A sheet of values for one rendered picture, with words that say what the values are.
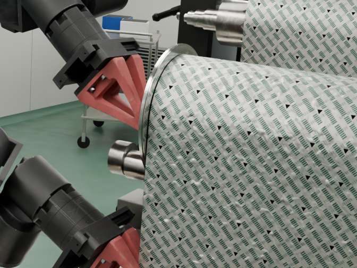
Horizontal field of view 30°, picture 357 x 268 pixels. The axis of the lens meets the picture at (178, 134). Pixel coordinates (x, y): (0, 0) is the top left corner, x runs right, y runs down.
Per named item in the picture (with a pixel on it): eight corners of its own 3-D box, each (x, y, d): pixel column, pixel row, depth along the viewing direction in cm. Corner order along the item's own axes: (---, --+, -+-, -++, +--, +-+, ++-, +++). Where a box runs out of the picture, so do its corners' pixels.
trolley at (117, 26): (93, 125, 614) (99, 13, 591) (155, 131, 614) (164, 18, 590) (75, 150, 526) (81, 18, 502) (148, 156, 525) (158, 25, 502)
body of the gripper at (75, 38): (60, 94, 72) (20, 42, 73) (111, 84, 81) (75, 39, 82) (96, 53, 69) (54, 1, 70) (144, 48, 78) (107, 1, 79)
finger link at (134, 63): (108, 151, 72) (58, 85, 73) (141, 140, 78) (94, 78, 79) (149, 112, 69) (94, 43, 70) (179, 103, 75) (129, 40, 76)
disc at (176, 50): (198, 156, 79) (204, 33, 75) (202, 157, 79) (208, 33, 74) (136, 202, 67) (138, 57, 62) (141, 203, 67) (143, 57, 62)
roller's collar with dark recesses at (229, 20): (230, 43, 97) (235, -2, 95) (269, 48, 94) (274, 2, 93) (213, 45, 91) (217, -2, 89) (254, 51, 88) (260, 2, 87)
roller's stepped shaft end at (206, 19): (189, 28, 97) (190, 6, 96) (227, 33, 95) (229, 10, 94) (179, 28, 94) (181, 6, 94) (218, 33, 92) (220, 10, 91)
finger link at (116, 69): (114, 149, 73) (64, 84, 74) (146, 138, 79) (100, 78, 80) (153, 110, 69) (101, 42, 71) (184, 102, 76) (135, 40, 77)
